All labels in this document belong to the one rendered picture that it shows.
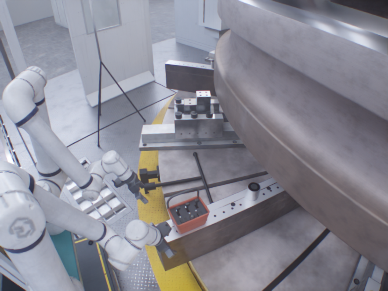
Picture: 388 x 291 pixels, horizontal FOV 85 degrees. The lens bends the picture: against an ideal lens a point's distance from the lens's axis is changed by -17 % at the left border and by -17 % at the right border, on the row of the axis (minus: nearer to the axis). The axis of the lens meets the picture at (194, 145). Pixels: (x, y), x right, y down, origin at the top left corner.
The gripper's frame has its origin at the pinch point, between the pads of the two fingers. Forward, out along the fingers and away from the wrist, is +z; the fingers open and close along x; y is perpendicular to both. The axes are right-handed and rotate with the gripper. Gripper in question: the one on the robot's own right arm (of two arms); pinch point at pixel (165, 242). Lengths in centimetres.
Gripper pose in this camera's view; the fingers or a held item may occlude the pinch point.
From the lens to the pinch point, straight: 130.6
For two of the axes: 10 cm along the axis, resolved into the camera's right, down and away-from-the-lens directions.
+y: -7.7, 6.3, -1.2
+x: 5.8, 6.1, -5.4
